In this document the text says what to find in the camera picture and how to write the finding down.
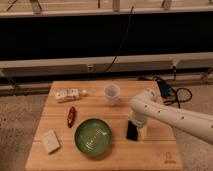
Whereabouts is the black eraser block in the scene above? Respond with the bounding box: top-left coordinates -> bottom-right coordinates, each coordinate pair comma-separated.
126,121 -> 138,141

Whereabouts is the red brown pocket knife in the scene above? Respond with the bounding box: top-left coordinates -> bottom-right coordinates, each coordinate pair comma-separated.
67,106 -> 76,128

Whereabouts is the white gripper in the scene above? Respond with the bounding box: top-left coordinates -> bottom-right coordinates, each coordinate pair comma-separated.
128,112 -> 148,140

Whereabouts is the white soap bar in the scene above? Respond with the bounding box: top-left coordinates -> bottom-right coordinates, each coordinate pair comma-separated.
41,130 -> 60,154

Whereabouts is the green ribbed bowl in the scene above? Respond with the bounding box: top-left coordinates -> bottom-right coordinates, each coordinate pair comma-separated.
74,118 -> 112,157

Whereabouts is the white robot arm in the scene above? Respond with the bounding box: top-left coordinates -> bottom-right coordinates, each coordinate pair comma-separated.
129,88 -> 213,145

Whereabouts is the black hanging cable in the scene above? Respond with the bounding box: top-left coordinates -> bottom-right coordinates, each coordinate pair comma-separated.
100,5 -> 135,75

